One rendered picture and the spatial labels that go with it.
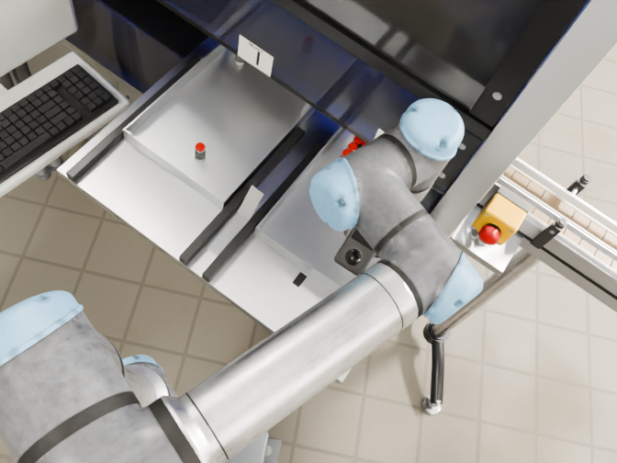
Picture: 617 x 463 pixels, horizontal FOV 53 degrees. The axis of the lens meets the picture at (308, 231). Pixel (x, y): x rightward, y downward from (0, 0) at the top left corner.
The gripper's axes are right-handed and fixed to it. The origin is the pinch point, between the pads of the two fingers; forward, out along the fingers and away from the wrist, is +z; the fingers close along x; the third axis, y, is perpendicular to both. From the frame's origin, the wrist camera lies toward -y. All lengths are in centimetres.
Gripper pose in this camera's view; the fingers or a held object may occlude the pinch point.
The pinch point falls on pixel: (356, 254)
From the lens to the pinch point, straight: 102.1
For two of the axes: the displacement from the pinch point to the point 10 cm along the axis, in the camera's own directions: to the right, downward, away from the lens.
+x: -8.1, -5.7, 1.3
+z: -1.7, 4.3, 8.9
